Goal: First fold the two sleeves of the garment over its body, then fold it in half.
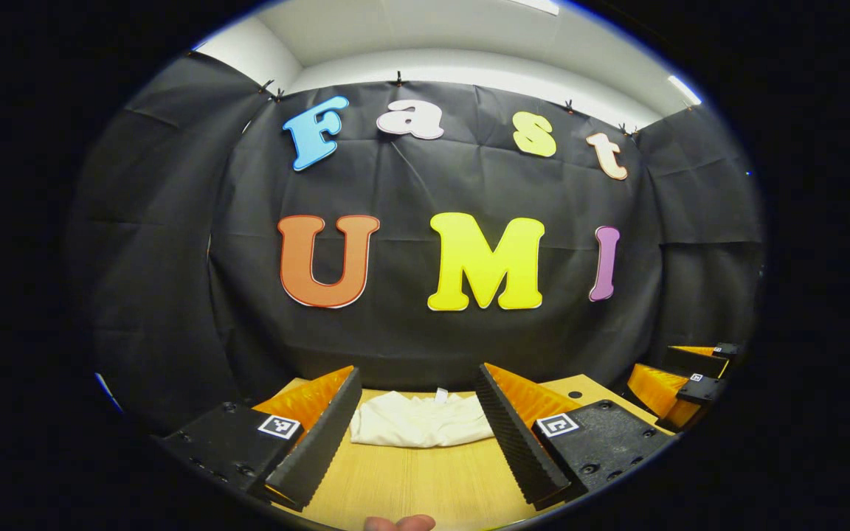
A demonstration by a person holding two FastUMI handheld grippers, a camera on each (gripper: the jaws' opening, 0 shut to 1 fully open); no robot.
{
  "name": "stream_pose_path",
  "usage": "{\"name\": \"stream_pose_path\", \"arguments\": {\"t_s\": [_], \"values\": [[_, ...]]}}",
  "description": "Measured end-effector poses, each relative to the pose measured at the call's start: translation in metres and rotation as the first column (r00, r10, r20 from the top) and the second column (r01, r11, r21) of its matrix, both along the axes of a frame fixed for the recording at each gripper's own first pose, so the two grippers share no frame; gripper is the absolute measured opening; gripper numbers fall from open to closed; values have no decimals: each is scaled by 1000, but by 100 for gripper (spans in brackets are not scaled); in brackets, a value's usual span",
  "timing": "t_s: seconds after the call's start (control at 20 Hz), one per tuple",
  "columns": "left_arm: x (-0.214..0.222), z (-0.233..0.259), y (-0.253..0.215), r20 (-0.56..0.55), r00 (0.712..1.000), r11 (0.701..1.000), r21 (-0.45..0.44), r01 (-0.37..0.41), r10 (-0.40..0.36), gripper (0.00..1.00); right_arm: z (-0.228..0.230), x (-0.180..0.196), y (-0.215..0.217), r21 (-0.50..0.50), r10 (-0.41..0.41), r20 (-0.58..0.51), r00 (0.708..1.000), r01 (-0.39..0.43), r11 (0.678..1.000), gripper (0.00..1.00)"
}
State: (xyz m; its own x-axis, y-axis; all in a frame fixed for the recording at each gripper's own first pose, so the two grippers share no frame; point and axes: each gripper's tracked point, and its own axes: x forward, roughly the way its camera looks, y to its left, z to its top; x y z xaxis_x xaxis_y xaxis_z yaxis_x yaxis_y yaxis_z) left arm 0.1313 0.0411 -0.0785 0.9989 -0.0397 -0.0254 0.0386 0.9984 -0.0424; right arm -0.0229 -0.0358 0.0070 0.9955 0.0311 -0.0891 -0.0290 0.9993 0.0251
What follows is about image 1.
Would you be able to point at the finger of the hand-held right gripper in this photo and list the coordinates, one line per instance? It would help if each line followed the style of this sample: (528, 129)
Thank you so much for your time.
(702, 389)
(698, 360)

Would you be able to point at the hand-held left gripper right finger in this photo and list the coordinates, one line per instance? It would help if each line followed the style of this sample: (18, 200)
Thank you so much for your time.
(513, 446)

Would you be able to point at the ceiling light panel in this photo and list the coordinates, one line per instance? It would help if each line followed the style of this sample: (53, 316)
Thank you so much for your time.
(684, 89)
(539, 6)

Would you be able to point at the cream sweatshirt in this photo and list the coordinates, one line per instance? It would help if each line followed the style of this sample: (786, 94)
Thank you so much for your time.
(417, 420)

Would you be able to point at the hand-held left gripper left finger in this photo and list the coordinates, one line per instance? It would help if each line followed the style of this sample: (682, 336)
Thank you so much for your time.
(318, 450)

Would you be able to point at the black backdrop cloth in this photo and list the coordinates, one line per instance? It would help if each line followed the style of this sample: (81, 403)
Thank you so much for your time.
(395, 339)

